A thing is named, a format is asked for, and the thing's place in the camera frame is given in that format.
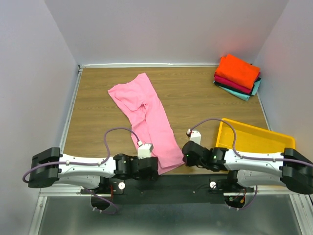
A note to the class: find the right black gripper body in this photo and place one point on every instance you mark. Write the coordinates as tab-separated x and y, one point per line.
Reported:
189	161

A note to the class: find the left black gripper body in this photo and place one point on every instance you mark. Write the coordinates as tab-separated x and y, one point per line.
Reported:
151	177

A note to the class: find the pink t shirt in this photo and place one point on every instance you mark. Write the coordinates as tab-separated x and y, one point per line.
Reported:
141	105

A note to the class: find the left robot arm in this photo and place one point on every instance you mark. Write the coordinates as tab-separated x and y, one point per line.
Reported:
52	167

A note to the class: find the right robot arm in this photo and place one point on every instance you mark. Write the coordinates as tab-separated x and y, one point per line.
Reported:
288	168

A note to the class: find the yellow plastic tray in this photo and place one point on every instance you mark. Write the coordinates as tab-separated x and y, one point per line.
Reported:
252	139

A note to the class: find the teal folded t shirt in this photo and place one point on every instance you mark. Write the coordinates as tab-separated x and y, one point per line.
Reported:
244	97

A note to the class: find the orange folded t shirt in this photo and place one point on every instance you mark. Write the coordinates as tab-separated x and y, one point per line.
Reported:
238	71

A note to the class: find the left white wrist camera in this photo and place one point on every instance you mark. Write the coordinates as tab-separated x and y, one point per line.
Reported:
144	150

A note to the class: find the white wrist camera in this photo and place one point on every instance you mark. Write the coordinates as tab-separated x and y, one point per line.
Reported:
144	150
194	136

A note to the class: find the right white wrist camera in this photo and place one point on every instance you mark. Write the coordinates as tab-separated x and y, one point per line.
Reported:
194	136

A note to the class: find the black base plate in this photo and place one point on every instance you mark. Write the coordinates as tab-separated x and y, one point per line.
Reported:
169	189

